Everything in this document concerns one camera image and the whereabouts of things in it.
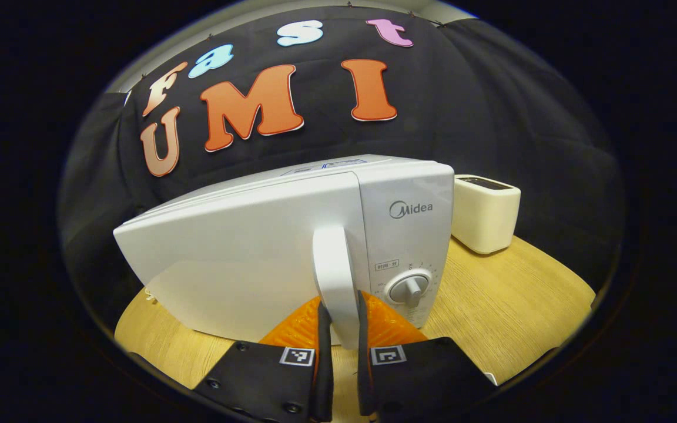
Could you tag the white microwave oven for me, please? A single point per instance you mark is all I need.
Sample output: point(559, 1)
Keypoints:
point(227, 264)

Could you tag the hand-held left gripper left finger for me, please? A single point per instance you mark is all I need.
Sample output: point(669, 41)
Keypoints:
point(324, 376)

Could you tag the cream toaster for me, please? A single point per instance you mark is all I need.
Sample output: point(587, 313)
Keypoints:
point(485, 217)

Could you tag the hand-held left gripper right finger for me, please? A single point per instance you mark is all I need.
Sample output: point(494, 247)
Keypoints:
point(364, 376)

